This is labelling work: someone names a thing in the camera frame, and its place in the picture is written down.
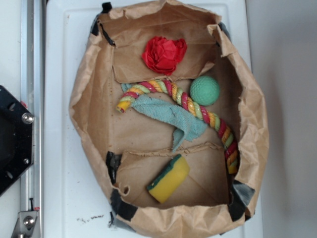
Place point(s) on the yellow green sponge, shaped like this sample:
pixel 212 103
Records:
pixel 169 179

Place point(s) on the aluminium rail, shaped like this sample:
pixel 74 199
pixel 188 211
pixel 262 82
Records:
pixel 33 28

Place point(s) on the teal cloth rag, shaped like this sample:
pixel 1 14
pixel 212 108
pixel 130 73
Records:
pixel 188 127

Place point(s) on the red crumpled paper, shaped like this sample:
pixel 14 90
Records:
pixel 162 55

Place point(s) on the green dimpled ball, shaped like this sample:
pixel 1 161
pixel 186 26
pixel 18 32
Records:
pixel 204 90

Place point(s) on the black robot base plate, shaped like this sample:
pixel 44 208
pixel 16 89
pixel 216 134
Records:
pixel 16 139

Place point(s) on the brown paper bag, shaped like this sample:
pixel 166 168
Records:
pixel 128 150

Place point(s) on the metal corner bracket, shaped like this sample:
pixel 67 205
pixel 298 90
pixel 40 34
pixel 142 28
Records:
pixel 27 225

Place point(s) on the multicolour twisted rope toy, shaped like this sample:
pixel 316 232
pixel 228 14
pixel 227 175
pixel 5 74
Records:
pixel 168 91

